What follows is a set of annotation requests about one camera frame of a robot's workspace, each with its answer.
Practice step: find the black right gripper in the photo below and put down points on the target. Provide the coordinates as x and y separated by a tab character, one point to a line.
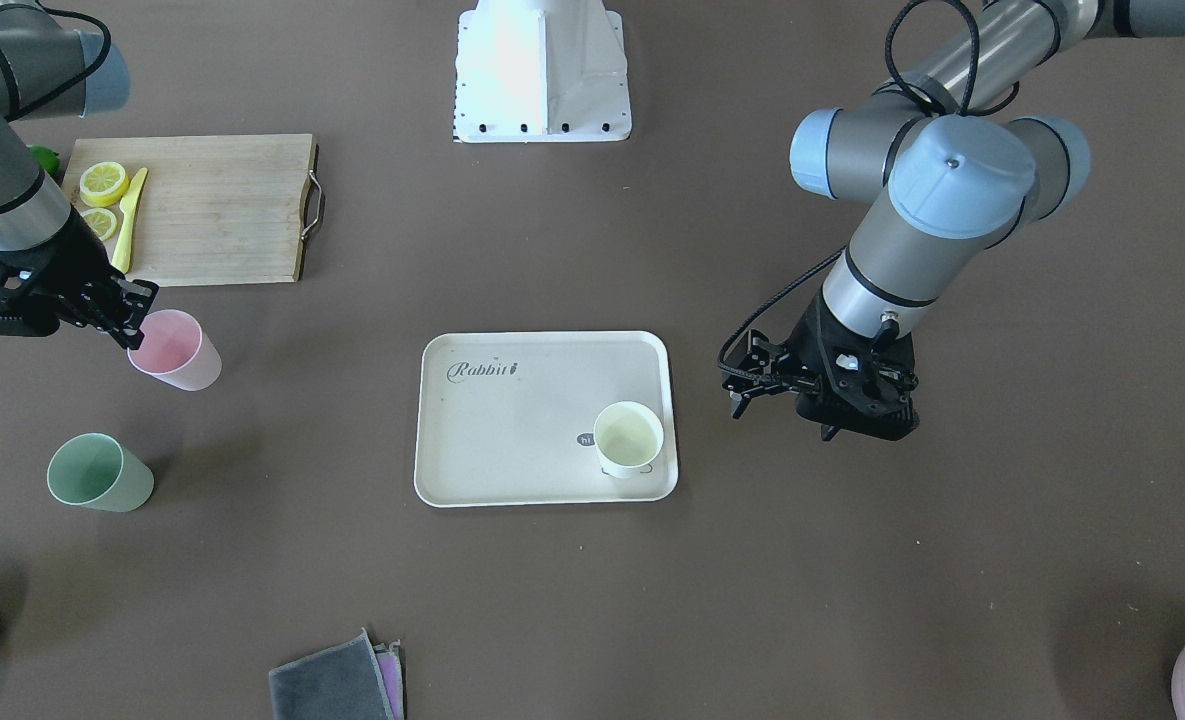
74	272

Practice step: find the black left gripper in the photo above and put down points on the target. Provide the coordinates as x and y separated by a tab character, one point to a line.
810	335

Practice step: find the pink cup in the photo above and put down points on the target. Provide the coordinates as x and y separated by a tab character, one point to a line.
175	350

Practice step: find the cream white cup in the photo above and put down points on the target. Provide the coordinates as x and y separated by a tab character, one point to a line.
628	437

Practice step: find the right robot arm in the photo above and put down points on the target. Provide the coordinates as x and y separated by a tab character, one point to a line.
53	63

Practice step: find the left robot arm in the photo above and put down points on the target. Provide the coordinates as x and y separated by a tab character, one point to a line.
942	182

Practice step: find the beige rabbit tray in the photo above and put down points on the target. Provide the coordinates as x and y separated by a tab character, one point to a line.
507	418

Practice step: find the yellow plastic knife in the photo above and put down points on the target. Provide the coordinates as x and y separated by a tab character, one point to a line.
128	205

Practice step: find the lower lemon slice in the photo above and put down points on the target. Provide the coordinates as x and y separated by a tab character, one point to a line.
102	222

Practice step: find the lemon slice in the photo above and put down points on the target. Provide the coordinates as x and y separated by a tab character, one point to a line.
102	222
103	184

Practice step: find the upper lemon slice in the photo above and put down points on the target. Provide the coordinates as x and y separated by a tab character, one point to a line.
103	184

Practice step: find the wooden cutting board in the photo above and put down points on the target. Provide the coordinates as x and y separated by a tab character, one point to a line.
226	209

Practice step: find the green lime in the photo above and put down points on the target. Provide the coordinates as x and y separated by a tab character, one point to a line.
47	159

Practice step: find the green cup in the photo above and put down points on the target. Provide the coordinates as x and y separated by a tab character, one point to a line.
95	471

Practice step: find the grey cloth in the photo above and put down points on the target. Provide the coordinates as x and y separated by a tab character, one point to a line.
342	682

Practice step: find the purple cloth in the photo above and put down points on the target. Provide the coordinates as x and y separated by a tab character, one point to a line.
388	657

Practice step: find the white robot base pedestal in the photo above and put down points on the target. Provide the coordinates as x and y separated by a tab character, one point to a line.
541	72

